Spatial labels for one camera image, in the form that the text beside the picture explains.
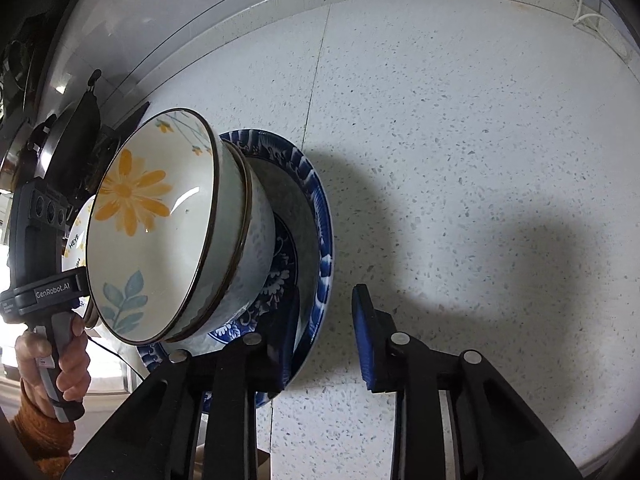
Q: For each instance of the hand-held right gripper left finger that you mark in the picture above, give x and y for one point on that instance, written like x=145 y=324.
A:
x=285 y=340

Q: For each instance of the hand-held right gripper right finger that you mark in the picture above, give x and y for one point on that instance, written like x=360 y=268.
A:
x=362 y=330

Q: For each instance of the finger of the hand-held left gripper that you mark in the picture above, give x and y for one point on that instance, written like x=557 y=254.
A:
x=80 y=280

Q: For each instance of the yellow bear print plate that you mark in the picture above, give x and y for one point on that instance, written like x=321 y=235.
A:
x=75 y=240

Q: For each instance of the yellow flower bowl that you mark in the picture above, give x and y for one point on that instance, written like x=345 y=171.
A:
x=150 y=235

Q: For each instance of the blue patterned deep plate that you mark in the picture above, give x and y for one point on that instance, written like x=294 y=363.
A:
x=312 y=200

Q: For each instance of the person's left forearm orange sleeve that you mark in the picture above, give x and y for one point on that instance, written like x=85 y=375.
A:
x=45 y=440

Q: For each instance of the person's left hand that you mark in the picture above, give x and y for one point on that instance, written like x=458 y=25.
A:
x=75 y=360

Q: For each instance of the dark pan with metal rim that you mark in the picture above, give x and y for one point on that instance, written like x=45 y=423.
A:
x=25 y=155

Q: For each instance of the black range hood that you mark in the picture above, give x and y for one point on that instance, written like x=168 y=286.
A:
x=35 y=25

